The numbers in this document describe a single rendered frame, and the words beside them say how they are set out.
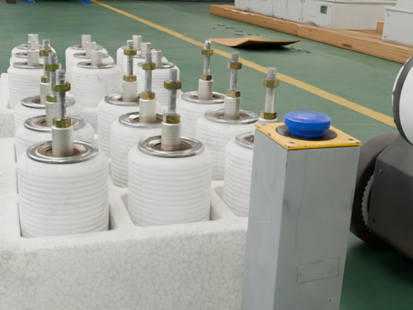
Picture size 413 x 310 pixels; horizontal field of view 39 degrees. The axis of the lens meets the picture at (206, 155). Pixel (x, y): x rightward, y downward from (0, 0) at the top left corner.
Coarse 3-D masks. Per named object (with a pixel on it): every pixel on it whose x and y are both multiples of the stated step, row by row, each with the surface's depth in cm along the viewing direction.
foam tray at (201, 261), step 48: (0, 144) 88; (96, 144) 94; (0, 192) 70; (0, 240) 58; (48, 240) 59; (96, 240) 59; (144, 240) 61; (192, 240) 62; (240, 240) 64; (0, 288) 57; (48, 288) 59; (96, 288) 61; (144, 288) 62; (192, 288) 64; (240, 288) 66
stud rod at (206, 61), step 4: (208, 44) 89; (208, 48) 89; (204, 56) 89; (208, 56) 89; (204, 60) 90; (208, 60) 89; (204, 64) 90; (208, 64) 90; (204, 68) 90; (208, 68) 90; (204, 72) 90; (208, 72) 90
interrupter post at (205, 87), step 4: (200, 80) 90; (212, 80) 90; (200, 84) 90; (204, 84) 90; (208, 84) 90; (212, 84) 90; (200, 88) 90; (204, 88) 90; (208, 88) 90; (212, 88) 91; (200, 92) 90; (204, 92) 90; (208, 92) 90; (212, 92) 91; (200, 96) 91; (204, 96) 90; (208, 96) 90; (212, 96) 91
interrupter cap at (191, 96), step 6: (186, 96) 91; (192, 96) 92; (198, 96) 93; (216, 96) 93; (222, 96) 93; (192, 102) 88; (198, 102) 88; (204, 102) 88; (210, 102) 88; (216, 102) 88; (222, 102) 89
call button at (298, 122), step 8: (296, 112) 52; (304, 112) 52; (312, 112) 52; (288, 120) 50; (296, 120) 50; (304, 120) 50; (312, 120) 50; (320, 120) 50; (328, 120) 50; (288, 128) 51; (296, 128) 50; (304, 128) 50; (312, 128) 49; (320, 128) 50; (328, 128) 50; (304, 136) 50; (312, 136) 50
